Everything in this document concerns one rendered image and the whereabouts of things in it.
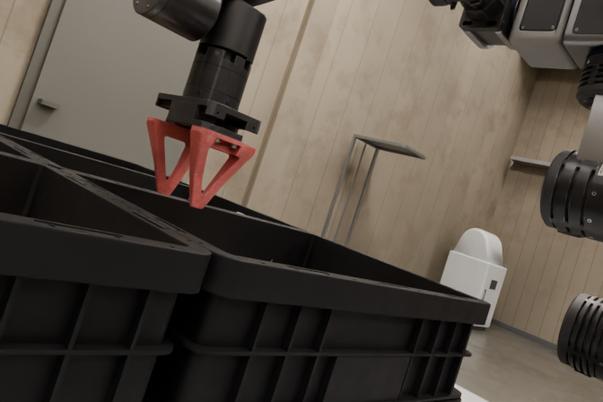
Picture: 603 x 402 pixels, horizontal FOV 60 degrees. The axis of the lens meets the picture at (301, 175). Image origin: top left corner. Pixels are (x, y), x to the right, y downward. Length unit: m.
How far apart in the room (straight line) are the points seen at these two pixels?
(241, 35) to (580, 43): 0.67
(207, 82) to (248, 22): 0.07
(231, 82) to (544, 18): 0.69
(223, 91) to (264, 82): 4.23
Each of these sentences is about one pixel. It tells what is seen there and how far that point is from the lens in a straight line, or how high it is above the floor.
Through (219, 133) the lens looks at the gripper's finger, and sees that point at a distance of 0.48.
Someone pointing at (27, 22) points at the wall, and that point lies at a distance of 3.79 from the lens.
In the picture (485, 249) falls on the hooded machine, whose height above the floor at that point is 1.07.
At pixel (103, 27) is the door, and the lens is 3.90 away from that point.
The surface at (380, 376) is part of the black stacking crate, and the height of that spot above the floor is 0.85.
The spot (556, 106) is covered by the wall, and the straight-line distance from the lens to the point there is 9.44.
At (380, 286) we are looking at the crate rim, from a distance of 0.44.
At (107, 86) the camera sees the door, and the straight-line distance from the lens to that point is 3.92.
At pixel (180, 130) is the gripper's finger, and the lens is 0.56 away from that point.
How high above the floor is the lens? 0.98
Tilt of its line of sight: 2 degrees up
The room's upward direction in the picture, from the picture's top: 18 degrees clockwise
